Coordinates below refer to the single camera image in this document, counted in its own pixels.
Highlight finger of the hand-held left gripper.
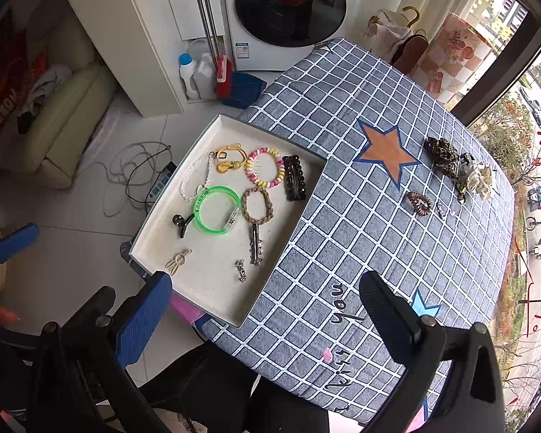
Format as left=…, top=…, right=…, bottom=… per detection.
left=0, top=223, right=40, bottom=265

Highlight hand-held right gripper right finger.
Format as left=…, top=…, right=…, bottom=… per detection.
left=360, top=271, right=506, bottom=433

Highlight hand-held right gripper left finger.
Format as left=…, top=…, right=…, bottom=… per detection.
left=22, top=272, right=173, bottom=433

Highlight beige bow hair clip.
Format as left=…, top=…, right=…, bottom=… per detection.
left=164, top=248, right=194, bottom=276

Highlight white shallow tray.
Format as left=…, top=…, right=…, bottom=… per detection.
left=130, top=114, right=328, bottom=328

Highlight black hair claw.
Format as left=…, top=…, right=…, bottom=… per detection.
left=172, top=213, right=196, bottom=240

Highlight green plastic bangle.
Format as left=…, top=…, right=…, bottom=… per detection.
left=193, top=185, right=243, bottom=236

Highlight dark long hair clip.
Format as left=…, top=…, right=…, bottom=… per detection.
left=250, top=222, right=265, bottom=266

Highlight clear crystal bead keychain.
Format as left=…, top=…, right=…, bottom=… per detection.
left=179, top=151, right=220, bottom=202

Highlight brown braided hair tie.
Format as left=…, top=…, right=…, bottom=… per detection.
left=241, top=186, right=272, bottom=226

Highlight pink yellow spiral hair tie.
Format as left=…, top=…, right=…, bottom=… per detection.
left=246, top=146, right=285, bottom=189

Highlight pink cloth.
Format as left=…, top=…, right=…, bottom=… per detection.
left=168, top=293, right=211, bottom=326

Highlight grey checked tablecloth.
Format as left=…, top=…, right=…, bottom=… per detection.
left=194, top=38, right=518, bottom=425

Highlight cream sofa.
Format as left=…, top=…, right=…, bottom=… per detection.
left=0, top=9, right=119, bottom=189

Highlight person's dark trousers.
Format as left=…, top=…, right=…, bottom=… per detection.
left=137, top=343, right=333, bottom=433

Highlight red printed blanket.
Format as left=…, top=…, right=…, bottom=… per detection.
left=0, top=17, right=47, bottom=173

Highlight pile of clothes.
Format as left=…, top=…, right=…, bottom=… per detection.
left=17, top=64, right=74, bottom=135

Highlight grey green hair claw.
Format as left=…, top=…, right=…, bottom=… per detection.
left=457, top=153, right=477, bottom=182

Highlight leopard print scrunchie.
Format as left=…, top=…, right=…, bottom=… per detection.
left=424, top=136, right=462, bottom=179

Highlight black beaded hair clip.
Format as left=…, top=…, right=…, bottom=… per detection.
left=281, top=155, right=308, bottom=202

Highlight white detergent bottle blue cap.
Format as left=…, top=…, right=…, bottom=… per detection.
left=179, top=53, right=199, bottom=100

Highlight white cabinet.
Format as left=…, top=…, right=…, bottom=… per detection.
left=54, top=0, right=236, bottom=117

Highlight translucent plastic jug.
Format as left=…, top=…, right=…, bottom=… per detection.
left=194, top=53, right=218, bottom=100

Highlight blue dustpan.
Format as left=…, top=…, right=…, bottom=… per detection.
left=216, top=71, right=268, bottom=110

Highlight dark brown chair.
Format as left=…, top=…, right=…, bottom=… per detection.
left=390, top=34, right=429, bottom=75

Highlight floral printed box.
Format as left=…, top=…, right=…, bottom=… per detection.
left=410, top=13, right=497, bottom=105

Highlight white washing machine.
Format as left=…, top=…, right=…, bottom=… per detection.
left=219, top=0, right=371, bottom=74

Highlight white cloth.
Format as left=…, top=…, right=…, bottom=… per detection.
left=363, top=9, right=412, bottom=53

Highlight brown spiral hair tie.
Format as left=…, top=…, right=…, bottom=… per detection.
left=406, top=191, right=434, bottom=214

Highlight power strip with cables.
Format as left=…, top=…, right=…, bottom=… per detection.
left=102, top=141, right=173, bottom=218

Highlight yellow hair tie with charm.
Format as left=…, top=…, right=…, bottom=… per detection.
left=215, top=144, right=250, bottom=175

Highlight dark window frame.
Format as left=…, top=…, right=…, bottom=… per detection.
left=450, top=0, right=541, bottom=128

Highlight red handled mop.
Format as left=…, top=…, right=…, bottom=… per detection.
left=172, top=0, right=236, bottom=99

